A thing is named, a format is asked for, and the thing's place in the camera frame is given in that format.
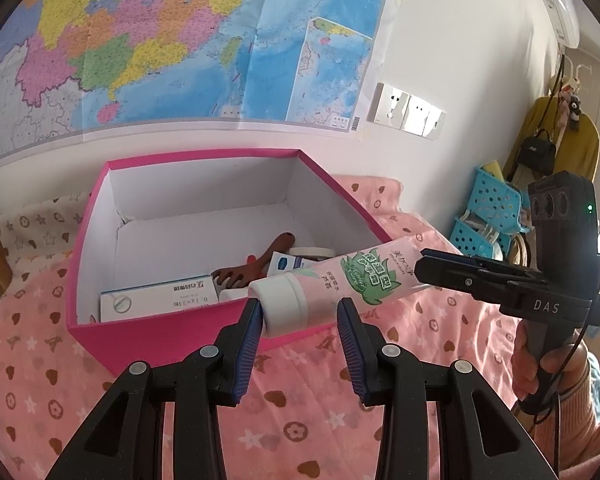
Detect yellow coat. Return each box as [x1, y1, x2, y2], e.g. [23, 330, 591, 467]
[503, 96, 600, 181]

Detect black handbag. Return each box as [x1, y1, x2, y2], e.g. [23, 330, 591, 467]
[516, 128, 557, 176]

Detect white air conditioner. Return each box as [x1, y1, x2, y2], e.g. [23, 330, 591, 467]
[543, 0, 581, 49]

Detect blue perforated plastic baskets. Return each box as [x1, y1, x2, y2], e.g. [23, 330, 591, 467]
[449, 168, 529, 261]

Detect white wall socket panel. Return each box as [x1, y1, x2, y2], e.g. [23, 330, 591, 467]
[367, 82, 445, 140]

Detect colourful wall map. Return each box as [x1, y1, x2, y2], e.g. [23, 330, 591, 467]
[0, 0, 387, 160]

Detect brown wooden massage comb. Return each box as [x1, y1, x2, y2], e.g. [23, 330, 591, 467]
[211, 232, 296, 289]

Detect person's right hand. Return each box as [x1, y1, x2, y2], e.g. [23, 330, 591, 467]
[512, 321, 590, 401]

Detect pink green toothpaste tube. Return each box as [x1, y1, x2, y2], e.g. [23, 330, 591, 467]
[248, 237, 426, 338]

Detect pink sleeve forearm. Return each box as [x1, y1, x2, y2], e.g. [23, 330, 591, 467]
[559, 373, 600, 479]

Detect teal white medicine box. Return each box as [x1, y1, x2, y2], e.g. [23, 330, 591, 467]
[99, 275, 219, 323]

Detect white blue cream tube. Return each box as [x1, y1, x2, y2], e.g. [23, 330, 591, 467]
[265, 252, 320, 278]

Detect pink cardboard box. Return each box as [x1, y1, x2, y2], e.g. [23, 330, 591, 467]
[65, 148, 389, 374]

